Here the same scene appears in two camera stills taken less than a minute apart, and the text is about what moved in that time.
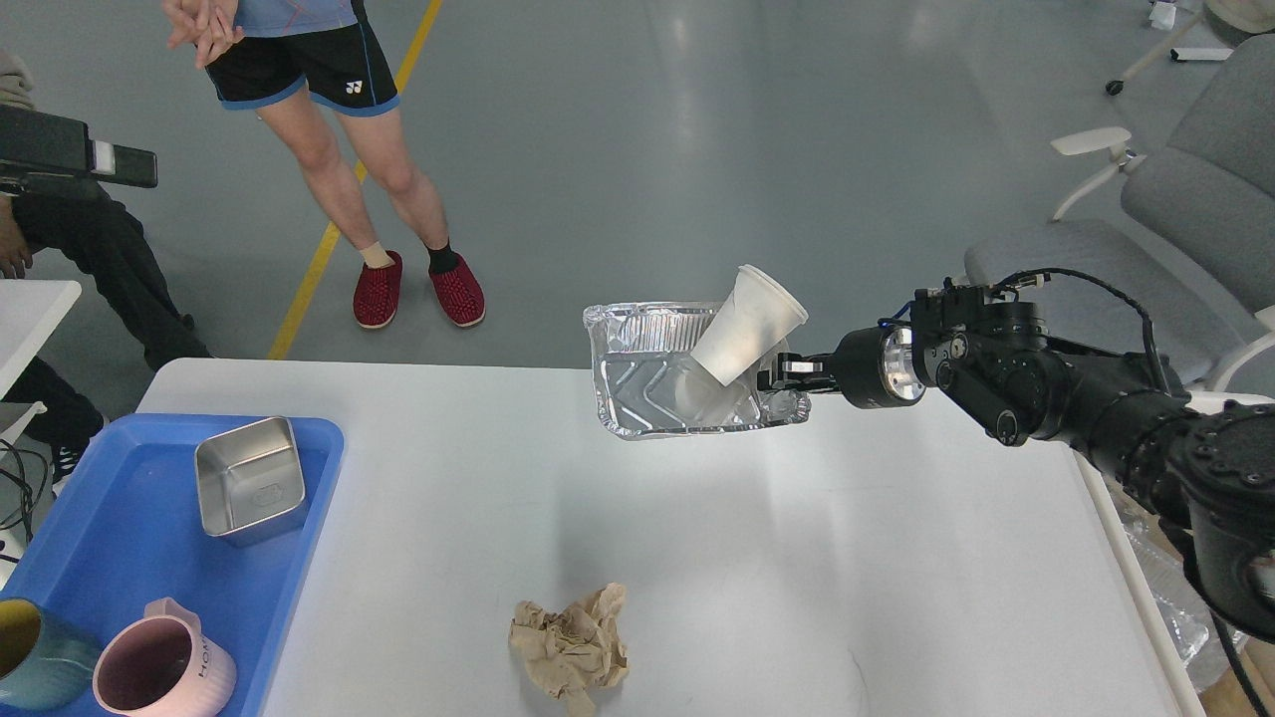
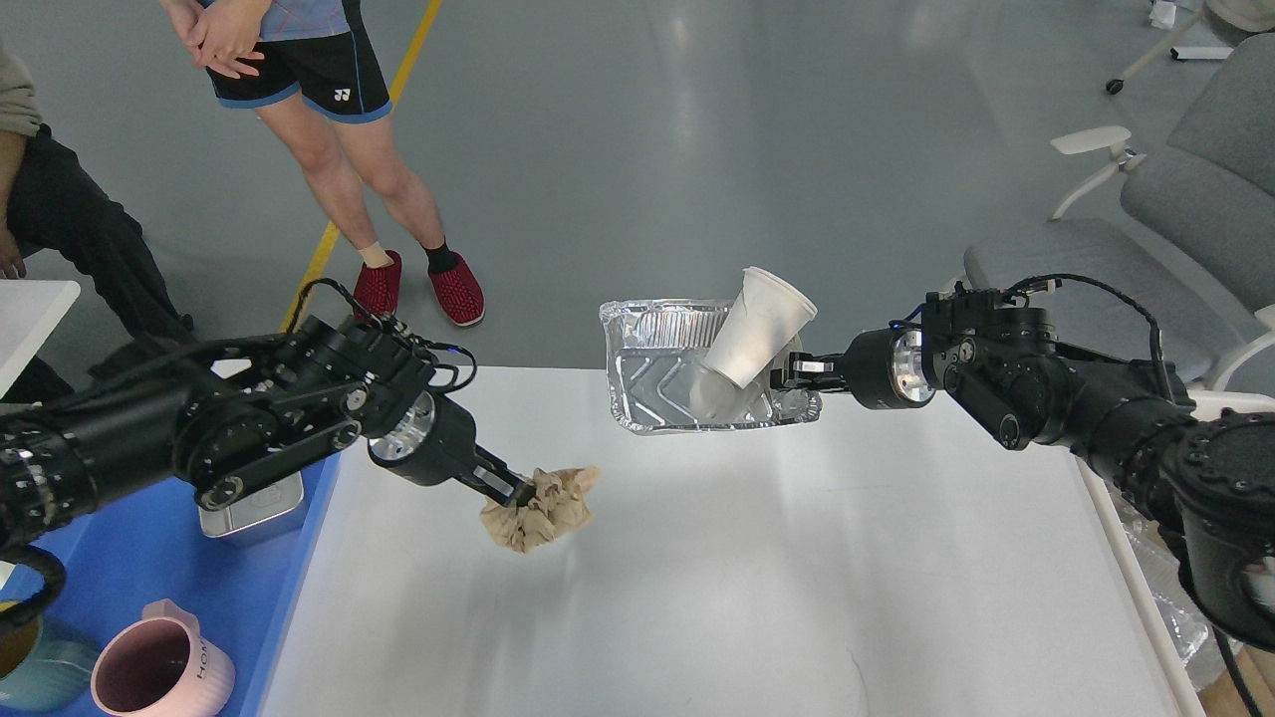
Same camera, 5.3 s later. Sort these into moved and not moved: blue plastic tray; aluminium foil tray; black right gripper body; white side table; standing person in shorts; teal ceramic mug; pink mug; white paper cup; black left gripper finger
Moved: white paper cup; aluminium foil tray; black left gripper finger
Not moved: pink mug; standing person in shorts; black right gripper body; white side table; teal ceramic mug; blue plastic tray
